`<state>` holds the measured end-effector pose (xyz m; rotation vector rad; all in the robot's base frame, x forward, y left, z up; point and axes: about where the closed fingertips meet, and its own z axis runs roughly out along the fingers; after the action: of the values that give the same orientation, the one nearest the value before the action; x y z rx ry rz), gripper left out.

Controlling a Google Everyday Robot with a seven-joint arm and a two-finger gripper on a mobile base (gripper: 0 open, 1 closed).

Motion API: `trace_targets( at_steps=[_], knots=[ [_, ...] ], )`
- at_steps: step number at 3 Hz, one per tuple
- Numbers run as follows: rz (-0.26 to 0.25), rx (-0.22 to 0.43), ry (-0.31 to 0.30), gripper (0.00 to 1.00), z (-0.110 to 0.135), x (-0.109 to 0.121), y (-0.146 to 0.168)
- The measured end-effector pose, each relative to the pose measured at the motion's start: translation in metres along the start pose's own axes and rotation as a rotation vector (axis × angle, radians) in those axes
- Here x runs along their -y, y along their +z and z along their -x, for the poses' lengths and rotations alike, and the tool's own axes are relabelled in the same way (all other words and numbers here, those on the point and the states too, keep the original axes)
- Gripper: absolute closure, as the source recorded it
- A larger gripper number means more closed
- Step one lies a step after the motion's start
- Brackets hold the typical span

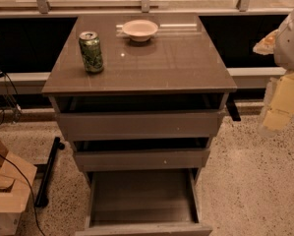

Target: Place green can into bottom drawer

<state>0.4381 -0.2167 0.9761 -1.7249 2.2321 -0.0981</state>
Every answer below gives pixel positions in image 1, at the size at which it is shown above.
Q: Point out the white ceramic bowl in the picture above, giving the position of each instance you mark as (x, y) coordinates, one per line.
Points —
(140, 30)

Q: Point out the green soda can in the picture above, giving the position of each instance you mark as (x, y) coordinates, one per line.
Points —
(89, 43)

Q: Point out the cardboard box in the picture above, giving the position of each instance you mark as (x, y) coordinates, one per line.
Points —
(16, 175)

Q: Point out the grey top drawer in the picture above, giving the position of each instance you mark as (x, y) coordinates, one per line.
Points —
(134, 126)

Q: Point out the grey middle drawer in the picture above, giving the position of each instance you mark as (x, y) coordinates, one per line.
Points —
(140, 159)

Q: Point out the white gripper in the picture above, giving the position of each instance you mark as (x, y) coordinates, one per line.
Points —
(290, 46)

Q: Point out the grey drawer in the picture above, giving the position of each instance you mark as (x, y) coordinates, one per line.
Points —
(134, 126)
(144, 203)
(140, 159)

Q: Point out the grey drawer cabinet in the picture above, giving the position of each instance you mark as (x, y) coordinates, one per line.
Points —
(179, 70)

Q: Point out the grey bottom drawer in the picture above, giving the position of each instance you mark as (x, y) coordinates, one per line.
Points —
(144, 203)

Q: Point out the black bracket behind cabinet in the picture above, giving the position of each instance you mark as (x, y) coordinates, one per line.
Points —
(232, 108)

